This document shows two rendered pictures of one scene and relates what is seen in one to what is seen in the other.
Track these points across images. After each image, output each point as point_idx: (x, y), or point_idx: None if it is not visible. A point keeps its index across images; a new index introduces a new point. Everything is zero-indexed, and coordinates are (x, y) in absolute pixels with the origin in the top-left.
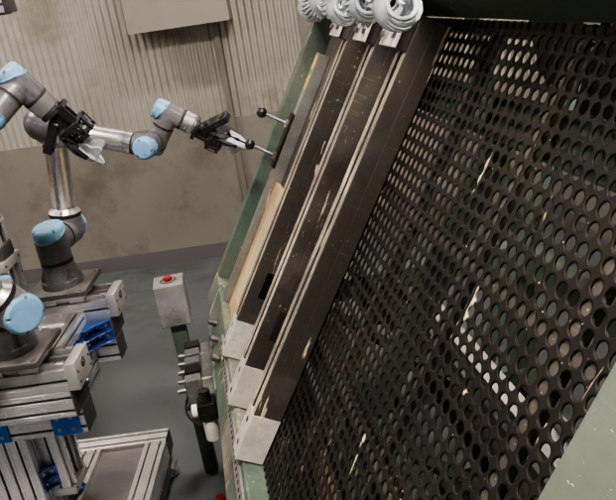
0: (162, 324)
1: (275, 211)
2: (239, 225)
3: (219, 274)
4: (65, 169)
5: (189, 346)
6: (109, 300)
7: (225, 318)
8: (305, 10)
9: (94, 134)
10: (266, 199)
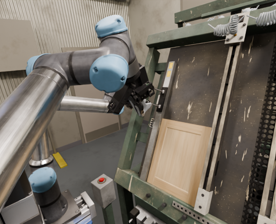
0: (103, 206)
1: (213, 128)
2: (129, 142)
3: (122, 168)
4: (46, 130)
5: (136, 213)
6: (91, 208)
7: (162, 191)
8: (233, 27)
9: (87, 102)
10: (159, 127)
